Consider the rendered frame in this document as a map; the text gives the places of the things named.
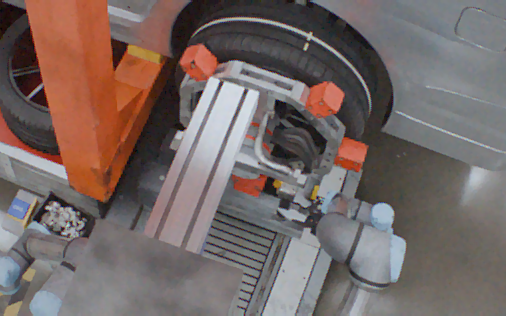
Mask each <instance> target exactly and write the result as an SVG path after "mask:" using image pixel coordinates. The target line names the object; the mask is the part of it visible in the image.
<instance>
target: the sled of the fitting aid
mask: <svg viewBox="0 0 506 316"><path fill-rule="evenodd" d="M323 176H324V175H323ZM323 176H322V175H318V176H311V178H310V181H309V183H308V186H307V189H306V191H305V194H304V198H310V199H314V200H316V197H317V195H318V192H319V190H320V187H321V184H322V179H323ZM217 210H218V211H223V212H226V213H229V214H232V215H233V216H236V217H239V218H241V219H244V220H247V221H250V222H252V223H255V224H258V225H261V226H263V227H266V228H269V229H271V230H274V231H277V232H279V233H281V234H284V235H287V236H290V237H292V238H295V239H301V238H302V235H303V232H304V230H305V228H303V227H300V226H298V225H297V224H295V223H294V222H292V221H291V220H290V219H288V218H287V219H286V220H285V221H278V220H277V218H276V216H275V214H273V213H270V212H267V211H265V210H262V209H259V208H256V207H254V206H251V205H248V204H245V203H243V202H240V201H237V200H234V199H232V198H230V197H227V196H224V195H222V197H221V200H220V202H219V205H218V207H217ZM309 210H310V208H308V209H306V210H303V209H302V208H301V207H299V210H298V212H300V213H303V214H304V215H306V216H308V214H309V213H310V211H309Z"/></svg>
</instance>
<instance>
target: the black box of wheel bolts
mask: <svg viewBox="0 0 506 316"><path fill-rule="evenodd" d="M30 222H36V223H39V224H40V225H42V226H44V227H45V228H46V229H47V230H48V231H49V232H50V234H51V235H55V236H60V237H66V238H70V239H72V238H74V237H75V238H77V237H83V238H87V239H89V237H90V235H91V233H92V231H93V227H94V225H95V223H96V222H95V217H94V216H92V215H90V214H89V213H87V212H85V211H84V210H82V209H81V208H79V207H77V206H75V205H74V204H73V203H71V202H69V201H67V200H66V199H65V198H63V197H61V196H59V195H58V194H57V193H55V192H53V191H49V193H48V194H47V197H46V198H45V199H44V200H43V202H41V205H40V206H39V207H38V209H37V211H36V212H35V213H34V214H33V216H32V218H31V220H30Z"/></svg>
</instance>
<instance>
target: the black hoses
mask: <svg viewBox="0 0 506 316"><path fill-rule="evenodd" d="M274 109H275V114H277V115H279V116H280V115H281V113H282V110H280V109H279V108H276V107H274ZM287 141H288V142H287ZM291 142H292V143H291ZM269 143H272V144H275V145H278V144H280V145H281V147H282V148H283V149H284V150H285V151H288V152H291V153H293V154H295V155H296V156H298V157H299V158H300V160H301V161H302V162H303V164H304V165H305V166H304V168H303V171H304V172H307V173H309V174H311V173H312V171H313V169H314V166H315V164H316V161H317V158H318V156H319V153H320V150H321V148H320V147H317V146H315V144H314V141H313V138H312V136H311V134H310V133H309V132H308V131H307V130H306V129H304V128H301V127H290V128H284V129H283V127H281V126H279V125H276V126H275V128H274V130H273V133H272V135H271V138H270V141H269ZM294 143H296V144H298V145H299V146H300V147H301V148H300V147H299V146H298V145H296V144H294Z"/></svg>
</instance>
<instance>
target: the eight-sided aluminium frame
mask: <svg viewBox="0 0 506 316"><path fill-rule="evenodd" d="M212 76H213V77H216V78H219V79H222V80H225V81H228V82H231V83H234V84H236V85H239V86H242V87H245V88H249V89H255V90H258V91H259V93H262V94H265V95H269V96H272V97H275V98H276V99H278V100H281V101H284V102H287V103H289V104H291V105H293V106H294V107H295V108H296V109H297V110H298V111H299V112H300V113H301V114H302V115H303V116H304V117H305V118H306V119H307V120H308V121H309V122H310V123H311V124H312V125H313V126H314V127H315V128H316V129H317V130H318V131H319V132H320V133H321V134H322V136H323V137H324V138H325V139H326V140H327V143H326V146H325V150H324V153H323V155H319V156H318V158H317V161H316V164H315V166H314V169H313V171H312V173H311V174H309V173H307V172H304V173H303V175H305V176H307V177H308V176H318V175H322V176H323V175H328V174H329V173H330V171H331V169H332V167H333V165H334V164H333V163H334V160H335V157H336V154H337V151H338V149H339V148H340V145H341V142H342V139H343V136H344V134H345V130H346V127H345V126H344V125H343V124H342V122H340V121H339V120H338V119H337V118H336V117H335V116H334V115H333V114H331V115H328V116H325V117H322V118H317V117H316V116H315V115H314V114H312V113H311V112H310V111H309V110H308V109H306V108H305V107H304V106H305V105H306V102H307V99H308V97H309V94H310V93H311V90H312V89H310V88H309V87H307V85H305V84H303V83H301V82H299V81H298V80H296V81H294V80H292V79H289V78H286V77H283V76H280V75H277V74H275V73H273V72H270V71H267V70H264V69H261V68H258V67H255V66H254V67H253V66H250V65H247V64H245V62H239V61H229V62H228V63H224V64H219V65H217V67H216V69H215V71H214V72H213V74H212ZM260 79H261V80H264V81H266V82H269V83H272V84H275V85H276V86H274V85H271V84H268V83H265V82H262V81H260ZM208 80H209V79H206V80H203V81H198V82H196V81H195V80H194V79H193V78H192V77H190V76H189V75H188V74H187V73H186V76H185V78H184V79H183V81H182V83H181V85H180V90H179V92H180V116H179V119H180V122H181V123H182V124H183V126H184V127H186V128H188V127H189V125H190V123H191V120H192V118H193V116H194V113H195V111H196V109H197V105H198V92H200V91H203V90H204V89H205V87H206V84H207V82H208ZM269 159H270V160H272V161H274V162H276V163H279V164H281V165H283V166H286V167H292V168H295V169H297V170H300V171H303V168H304V166H305V165H304V164H303V162H302V161H301V160H300V158H299V157H298V158H289V159H281V158H277V157H275V156H272V155H270V158H269Z"/></svg>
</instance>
